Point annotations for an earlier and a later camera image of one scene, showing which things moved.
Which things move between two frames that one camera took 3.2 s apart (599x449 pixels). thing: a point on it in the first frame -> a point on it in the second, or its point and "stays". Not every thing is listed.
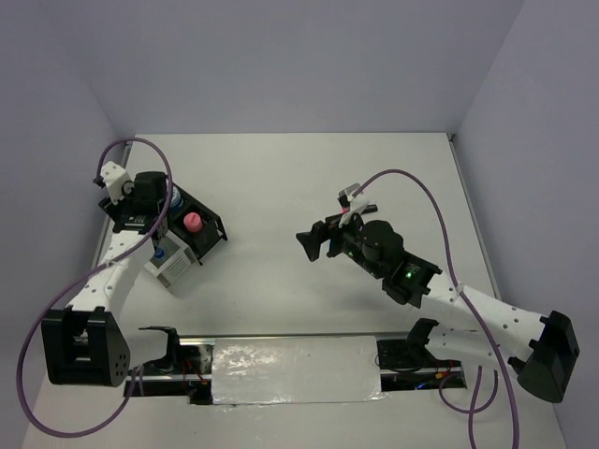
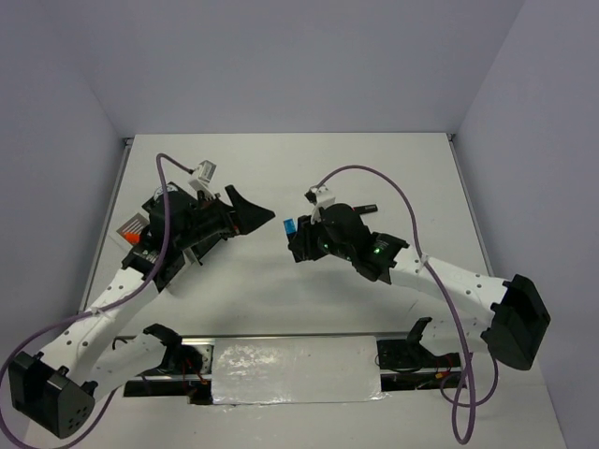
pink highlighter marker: (360, 210) stays
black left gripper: (114, 211) -> (247, 216)
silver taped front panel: (299, 369) stays
